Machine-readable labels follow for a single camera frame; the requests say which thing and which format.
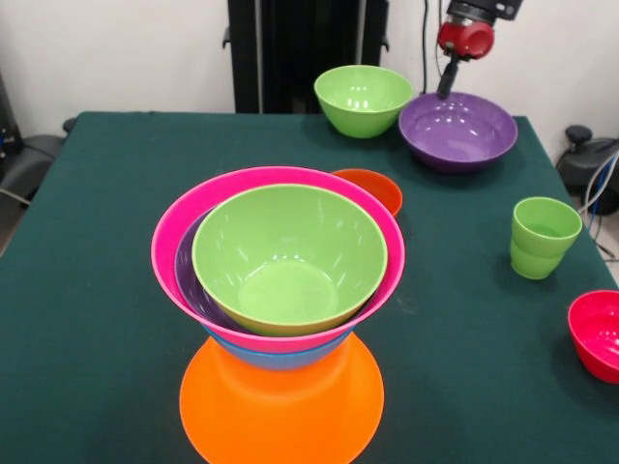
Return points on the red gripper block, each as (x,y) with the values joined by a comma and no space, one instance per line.
(469,38)

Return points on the purple plastic bowl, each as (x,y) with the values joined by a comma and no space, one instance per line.
(186,275)
(459,135)

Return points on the large pink plastic bowl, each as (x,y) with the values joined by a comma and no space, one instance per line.
(271,175)

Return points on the green plastic bowl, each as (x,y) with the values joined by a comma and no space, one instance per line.
(362,111)
(290,261)

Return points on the blue plastic bowl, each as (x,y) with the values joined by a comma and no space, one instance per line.
(285,361)

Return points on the large orange plastic bowl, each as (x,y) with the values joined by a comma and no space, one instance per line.
(280,420)

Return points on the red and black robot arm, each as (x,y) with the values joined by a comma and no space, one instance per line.
(483,8)

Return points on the small orange-red plastic bowl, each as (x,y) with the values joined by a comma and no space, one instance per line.
(382,188)

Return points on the green plastic cup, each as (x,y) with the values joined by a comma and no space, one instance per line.
(544,246)

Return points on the small red-pink plastic bowl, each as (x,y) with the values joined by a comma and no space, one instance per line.
(599,338)

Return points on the dark green tablecloth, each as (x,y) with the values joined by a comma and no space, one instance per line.
(72,290)

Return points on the black pedestal column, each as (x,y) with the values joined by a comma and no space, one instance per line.
(309,48)

